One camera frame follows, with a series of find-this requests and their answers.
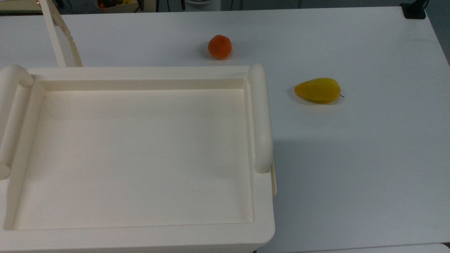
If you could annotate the cream plastic cabinet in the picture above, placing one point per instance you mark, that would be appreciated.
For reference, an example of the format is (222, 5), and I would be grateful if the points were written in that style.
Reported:
(140, 154)

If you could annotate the orange toy fruit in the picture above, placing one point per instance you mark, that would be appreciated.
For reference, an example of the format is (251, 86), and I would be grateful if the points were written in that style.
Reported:
(219, 46)

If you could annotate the yellow toy starfruit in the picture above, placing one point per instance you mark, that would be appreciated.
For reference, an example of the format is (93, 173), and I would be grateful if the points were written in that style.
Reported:
(318, 90)

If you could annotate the white round bucket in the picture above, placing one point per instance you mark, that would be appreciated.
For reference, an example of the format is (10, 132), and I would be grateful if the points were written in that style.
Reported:
(202, 3)

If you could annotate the cardboard box with fruit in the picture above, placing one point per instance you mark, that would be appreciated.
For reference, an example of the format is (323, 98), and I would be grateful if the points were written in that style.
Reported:
(116, 5)

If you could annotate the black table clamp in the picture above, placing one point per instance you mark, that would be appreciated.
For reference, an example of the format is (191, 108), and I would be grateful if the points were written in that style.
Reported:
(414, 10)

